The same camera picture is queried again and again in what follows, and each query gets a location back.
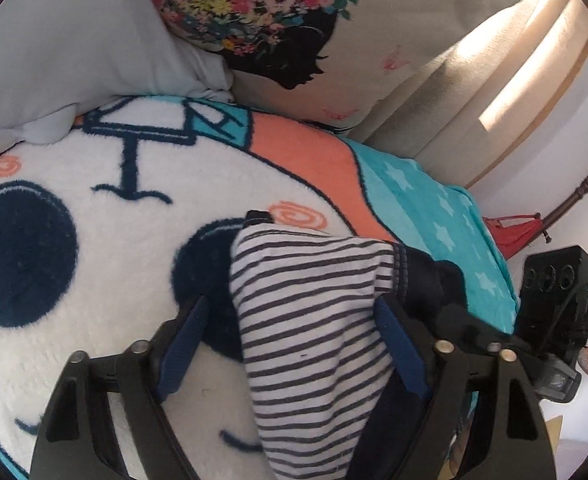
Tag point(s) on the light grey plush pillow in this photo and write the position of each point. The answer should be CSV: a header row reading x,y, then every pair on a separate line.
x,y
74,45

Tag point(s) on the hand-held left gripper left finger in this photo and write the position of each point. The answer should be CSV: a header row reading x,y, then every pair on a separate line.
x,y
184,345

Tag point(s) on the red bag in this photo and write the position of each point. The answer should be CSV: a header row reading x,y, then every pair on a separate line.
x,y
514,235

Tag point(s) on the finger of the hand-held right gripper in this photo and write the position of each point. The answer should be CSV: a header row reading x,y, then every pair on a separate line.
x,y
479,332

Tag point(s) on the wooden coat rack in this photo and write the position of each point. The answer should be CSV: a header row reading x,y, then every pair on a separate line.
x,y
581,185

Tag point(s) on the beige floral printed pillow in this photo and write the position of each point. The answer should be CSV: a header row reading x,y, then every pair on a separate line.
x,y
374,25

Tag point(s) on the beige curtain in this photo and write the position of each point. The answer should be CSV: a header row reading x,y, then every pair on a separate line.
x,y
499,85

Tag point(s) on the teal cartoon fleece blanket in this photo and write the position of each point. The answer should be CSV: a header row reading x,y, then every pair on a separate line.
x,y
99,260

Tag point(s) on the black-white striped garment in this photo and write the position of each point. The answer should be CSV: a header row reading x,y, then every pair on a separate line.
x,y
299,310

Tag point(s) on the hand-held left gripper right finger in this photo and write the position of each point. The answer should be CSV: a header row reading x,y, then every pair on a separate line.
x,y
399,350

